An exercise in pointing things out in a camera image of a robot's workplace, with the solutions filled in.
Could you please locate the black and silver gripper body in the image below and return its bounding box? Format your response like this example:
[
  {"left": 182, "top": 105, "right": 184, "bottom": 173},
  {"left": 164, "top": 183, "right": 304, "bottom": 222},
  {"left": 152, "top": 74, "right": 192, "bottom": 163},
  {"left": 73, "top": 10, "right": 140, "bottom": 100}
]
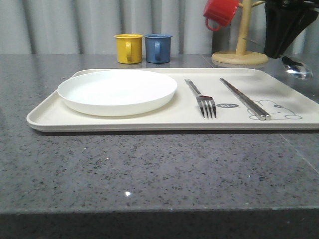
[{"left": 264, "top": 0, "right": 319, "bottom": 11}]

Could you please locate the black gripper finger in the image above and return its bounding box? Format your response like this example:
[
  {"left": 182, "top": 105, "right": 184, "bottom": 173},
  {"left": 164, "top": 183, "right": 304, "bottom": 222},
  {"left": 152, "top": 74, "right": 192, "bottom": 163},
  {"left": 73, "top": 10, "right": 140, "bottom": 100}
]
[
  {"left": 264, "top": 2, "right": 296, "bottom": 57},
  {"left": 273, "top": 9, "right": 319, "bottom": 58}
]

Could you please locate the silver metal spoon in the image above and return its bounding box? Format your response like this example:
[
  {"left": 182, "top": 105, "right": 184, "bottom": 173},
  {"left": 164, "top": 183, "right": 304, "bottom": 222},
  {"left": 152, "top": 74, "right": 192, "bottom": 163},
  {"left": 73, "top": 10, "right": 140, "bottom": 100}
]
[{"left": 268, "top": 55, "right": 314, "bottom": 80}]

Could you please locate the silver metal fork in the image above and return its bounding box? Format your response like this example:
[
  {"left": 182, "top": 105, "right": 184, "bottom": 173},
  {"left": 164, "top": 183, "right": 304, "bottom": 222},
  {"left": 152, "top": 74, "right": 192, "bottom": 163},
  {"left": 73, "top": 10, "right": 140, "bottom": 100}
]
[{"left": 185, "top": 79, "right": 217, "bottom": 119}]

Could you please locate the white round plate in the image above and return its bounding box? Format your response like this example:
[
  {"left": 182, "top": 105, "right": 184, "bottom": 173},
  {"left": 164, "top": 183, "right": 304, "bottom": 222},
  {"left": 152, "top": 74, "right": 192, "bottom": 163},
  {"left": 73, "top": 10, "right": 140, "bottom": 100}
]
[{"left": 57, "top": 70, "right": 177, "bottom": 117}]

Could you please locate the wooden mug tree stand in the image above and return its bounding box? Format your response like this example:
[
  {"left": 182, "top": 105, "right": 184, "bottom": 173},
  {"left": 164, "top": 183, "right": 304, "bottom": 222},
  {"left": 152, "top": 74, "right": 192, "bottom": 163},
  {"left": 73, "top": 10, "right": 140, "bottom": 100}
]
[{"left": 211, "top": 0, "right": 268, "bottom": 65}]

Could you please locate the red mug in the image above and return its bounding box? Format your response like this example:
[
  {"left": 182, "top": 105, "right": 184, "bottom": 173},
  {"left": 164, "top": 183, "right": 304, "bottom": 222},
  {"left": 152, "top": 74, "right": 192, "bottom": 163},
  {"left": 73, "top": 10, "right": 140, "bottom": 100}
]
[{"left": 203, "top": 0, "right": 239, "bottom": 31}]

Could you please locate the cream rabbit serving tray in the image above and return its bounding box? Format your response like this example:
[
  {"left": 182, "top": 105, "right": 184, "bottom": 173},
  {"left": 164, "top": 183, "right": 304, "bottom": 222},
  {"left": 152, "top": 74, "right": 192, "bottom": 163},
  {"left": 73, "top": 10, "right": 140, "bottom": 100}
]
[{"left": 26, "top": 68, "right": 319, "bottom": 132}]

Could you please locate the blue mug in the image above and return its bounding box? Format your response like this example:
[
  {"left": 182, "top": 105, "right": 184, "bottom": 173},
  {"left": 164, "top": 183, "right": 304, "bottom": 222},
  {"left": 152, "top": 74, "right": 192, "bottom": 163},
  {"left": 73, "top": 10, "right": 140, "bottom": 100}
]
[{"left": 144, "top": 34, "right": 172, "bottom": 64}]

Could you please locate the yellow mug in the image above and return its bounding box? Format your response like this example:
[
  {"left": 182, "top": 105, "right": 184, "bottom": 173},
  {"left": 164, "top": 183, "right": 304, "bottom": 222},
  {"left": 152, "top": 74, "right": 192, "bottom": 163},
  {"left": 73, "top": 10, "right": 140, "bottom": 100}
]
[{"left": 114, "top": 34, "right": 143, "bottom": 64}]

